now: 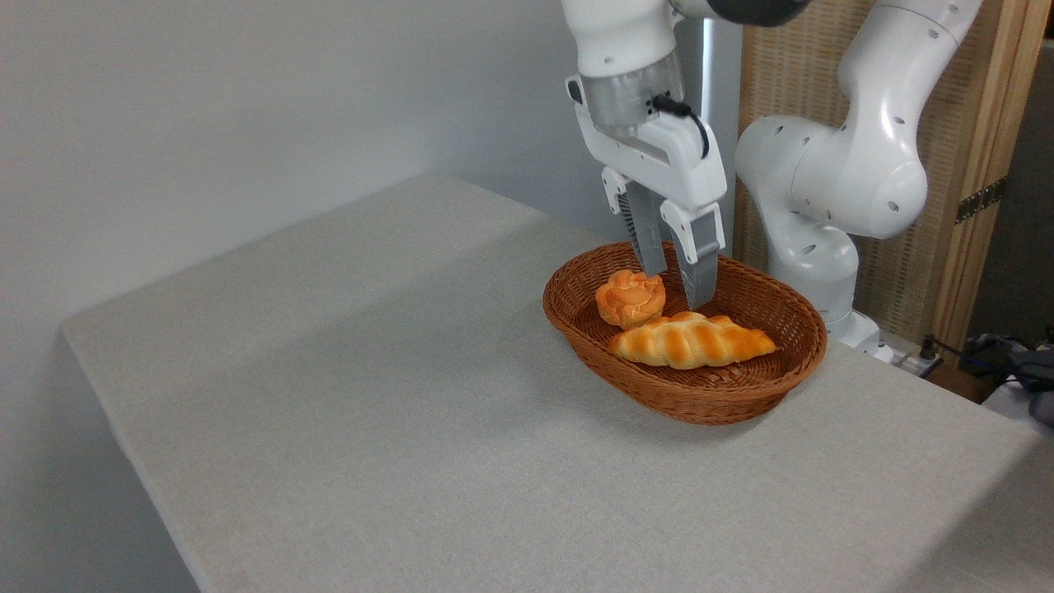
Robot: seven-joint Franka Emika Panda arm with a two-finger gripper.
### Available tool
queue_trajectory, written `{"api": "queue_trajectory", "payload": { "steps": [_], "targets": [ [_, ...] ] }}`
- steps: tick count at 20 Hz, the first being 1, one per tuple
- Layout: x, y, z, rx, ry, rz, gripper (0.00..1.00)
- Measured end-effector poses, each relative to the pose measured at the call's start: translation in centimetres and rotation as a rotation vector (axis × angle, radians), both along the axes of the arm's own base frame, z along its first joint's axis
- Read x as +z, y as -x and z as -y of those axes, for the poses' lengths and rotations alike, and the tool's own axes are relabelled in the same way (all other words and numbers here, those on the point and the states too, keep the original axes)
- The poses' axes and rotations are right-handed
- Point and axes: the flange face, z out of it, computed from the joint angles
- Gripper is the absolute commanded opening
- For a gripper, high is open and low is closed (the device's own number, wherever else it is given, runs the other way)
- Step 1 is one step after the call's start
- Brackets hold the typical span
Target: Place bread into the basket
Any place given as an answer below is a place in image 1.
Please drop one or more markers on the round orange bread bun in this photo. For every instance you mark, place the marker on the round orange bread bun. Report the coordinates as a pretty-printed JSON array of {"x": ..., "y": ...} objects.
[{"x": 629, "y": 301}]

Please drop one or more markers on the brown woven wicker basket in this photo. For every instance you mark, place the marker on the brown woven wicker basket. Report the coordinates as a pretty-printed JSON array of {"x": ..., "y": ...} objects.
[{"x": 725, "y": 391}]

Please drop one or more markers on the long braided bread loaf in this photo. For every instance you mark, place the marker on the long braided bread loaf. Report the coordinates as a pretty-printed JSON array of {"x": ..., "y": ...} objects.
[{"x": 692, "y": 342}]

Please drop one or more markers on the white power strip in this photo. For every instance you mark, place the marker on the white power strip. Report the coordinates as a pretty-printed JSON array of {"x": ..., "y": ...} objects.
[{"x": 914, "y": 361}]

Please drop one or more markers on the dark metal screen hinge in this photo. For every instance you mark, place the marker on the dark metal screen hinge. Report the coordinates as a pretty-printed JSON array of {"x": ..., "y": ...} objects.
[{"x": 980, "y": 200}]

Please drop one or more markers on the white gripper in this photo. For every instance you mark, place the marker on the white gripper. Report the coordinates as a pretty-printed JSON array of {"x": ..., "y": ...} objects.
[{"x": 679, "y": 165}]

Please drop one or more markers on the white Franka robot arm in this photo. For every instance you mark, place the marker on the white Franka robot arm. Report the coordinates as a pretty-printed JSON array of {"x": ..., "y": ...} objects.
[{"x": 865, "y": 165}]

